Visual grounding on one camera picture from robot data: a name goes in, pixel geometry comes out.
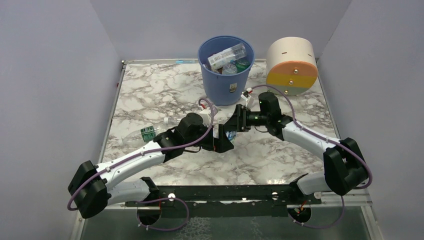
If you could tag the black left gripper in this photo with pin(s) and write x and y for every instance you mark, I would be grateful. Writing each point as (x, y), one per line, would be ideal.
(215, 141)

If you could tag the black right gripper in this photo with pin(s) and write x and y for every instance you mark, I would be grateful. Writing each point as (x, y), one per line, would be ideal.
(239, 117)

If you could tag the clear bottle white green label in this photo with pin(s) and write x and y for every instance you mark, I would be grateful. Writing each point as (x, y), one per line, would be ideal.
(229, 69)

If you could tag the green floral label bottle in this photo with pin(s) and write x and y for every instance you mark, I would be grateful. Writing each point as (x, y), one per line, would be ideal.
(242, 64)

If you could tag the upright-lying bottle blue white label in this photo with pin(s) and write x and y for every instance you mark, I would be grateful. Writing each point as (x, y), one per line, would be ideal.
(229, 55)

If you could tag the clear bottle dark green label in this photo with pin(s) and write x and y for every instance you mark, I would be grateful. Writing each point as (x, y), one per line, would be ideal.
(139, 138)

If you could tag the clear bottle white cap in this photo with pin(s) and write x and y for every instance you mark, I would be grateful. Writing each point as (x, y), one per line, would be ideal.
(172, 120)

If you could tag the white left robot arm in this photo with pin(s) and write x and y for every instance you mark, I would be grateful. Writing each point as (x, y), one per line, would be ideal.
(93, 187)

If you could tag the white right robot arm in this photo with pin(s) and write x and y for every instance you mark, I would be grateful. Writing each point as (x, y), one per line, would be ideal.
(344, 167)

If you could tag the blue plastic bin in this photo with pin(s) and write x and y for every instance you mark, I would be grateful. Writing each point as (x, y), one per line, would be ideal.
(223, 90)

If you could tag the round pastel drawer cabinet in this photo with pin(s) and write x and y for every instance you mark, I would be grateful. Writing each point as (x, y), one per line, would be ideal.
(291, 65)

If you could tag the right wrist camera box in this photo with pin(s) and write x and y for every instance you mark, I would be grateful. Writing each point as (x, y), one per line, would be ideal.
(248, 99)

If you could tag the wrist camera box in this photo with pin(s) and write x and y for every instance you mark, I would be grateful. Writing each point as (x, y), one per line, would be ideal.
(248, 99)
(206, 113)

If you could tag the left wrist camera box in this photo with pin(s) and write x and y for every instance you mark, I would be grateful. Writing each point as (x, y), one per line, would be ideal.
(206, 113)

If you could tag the black aluminium mounting rail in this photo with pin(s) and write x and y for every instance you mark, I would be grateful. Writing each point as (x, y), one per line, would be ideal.
(153, 203)

